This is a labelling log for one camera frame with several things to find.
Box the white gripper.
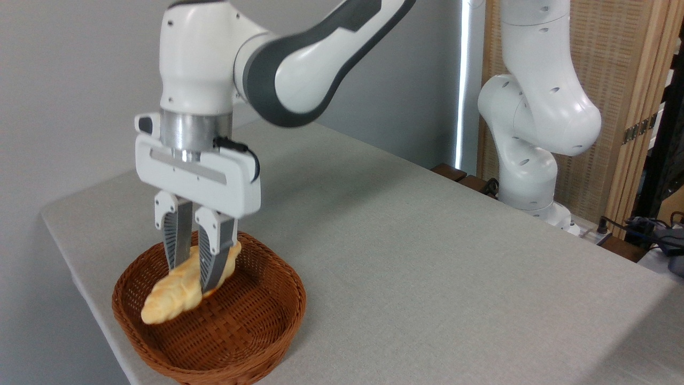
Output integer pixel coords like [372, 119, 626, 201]
[134, 111, 262, 294]

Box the long braided bread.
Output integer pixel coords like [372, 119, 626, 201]
[141, 242, 242, 325]

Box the brown wicker basket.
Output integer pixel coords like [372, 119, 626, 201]
[111, 231, 307, 385]

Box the grey tablecloth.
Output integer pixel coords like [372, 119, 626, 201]
[40, 120, 684, 385]

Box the bright vertical light strip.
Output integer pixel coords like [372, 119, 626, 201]
[454, 0, 470, 169]

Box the white power strip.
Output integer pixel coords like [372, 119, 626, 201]
[579, 225, 611, 245]

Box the metal screen hinge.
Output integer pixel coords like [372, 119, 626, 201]
[621, 113, 658, 145]

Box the woven wooden folding screen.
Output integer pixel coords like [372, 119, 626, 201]
[477, 0, 684, 238]

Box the grey power adapter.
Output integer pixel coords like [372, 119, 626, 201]
[656, 227, 684, 277]

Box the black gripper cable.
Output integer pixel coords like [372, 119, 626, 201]
[213, 137, 261, 182]

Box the black cable bundle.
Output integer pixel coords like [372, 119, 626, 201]
[598, 211, 684, 257]

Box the black stand frame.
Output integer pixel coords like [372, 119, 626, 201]
[633, 37, 684, 220]

